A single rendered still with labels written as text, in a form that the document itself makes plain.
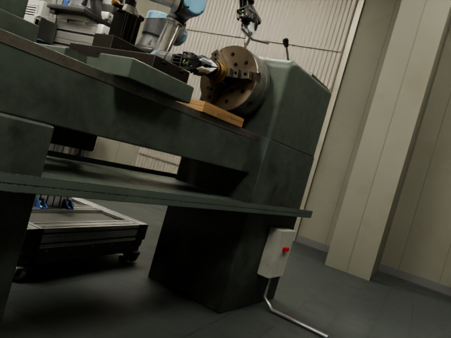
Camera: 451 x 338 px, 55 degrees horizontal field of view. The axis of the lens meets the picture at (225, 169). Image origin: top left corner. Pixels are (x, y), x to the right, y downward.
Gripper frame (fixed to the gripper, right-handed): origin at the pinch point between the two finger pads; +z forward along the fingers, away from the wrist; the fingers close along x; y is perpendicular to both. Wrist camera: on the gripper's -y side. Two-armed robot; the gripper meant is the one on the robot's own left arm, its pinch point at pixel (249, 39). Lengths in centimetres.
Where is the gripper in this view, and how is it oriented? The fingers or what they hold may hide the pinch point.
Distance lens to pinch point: 228.2
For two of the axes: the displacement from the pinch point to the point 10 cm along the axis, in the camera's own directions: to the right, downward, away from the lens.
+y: -5.3, -1.3, -8.4
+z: 0.2, 9.9, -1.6
